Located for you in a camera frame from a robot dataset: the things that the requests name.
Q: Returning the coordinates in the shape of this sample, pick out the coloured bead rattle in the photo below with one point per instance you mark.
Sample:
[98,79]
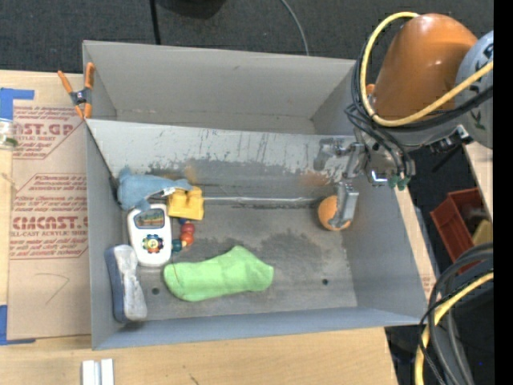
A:
[187,235]

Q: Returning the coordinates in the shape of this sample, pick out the grey metal bin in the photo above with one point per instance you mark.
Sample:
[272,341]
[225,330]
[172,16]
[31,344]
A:
[256,163]

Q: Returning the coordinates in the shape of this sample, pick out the blue and white sponge brush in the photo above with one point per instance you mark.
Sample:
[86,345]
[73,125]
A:
[126,283]

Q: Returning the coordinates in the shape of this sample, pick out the light green cloth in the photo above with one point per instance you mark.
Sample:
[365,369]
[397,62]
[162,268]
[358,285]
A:
[220,275]

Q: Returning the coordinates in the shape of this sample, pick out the yellow toy block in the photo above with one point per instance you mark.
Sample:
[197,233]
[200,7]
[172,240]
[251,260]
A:
[186,207]

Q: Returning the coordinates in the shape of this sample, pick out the orange ball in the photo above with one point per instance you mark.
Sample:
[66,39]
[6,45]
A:
[326,213]

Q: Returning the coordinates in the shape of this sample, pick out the light blue cloth toy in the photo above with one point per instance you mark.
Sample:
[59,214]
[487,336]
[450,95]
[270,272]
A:
[136,189]

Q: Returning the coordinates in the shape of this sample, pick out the brown cardboard board red print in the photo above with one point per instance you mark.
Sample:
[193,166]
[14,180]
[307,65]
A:
[44,231]

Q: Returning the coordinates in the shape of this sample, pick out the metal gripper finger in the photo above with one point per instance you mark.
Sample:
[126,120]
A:
[330,147]
[346,205]

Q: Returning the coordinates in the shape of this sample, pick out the white toy music player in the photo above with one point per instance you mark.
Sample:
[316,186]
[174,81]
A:
[149,243]

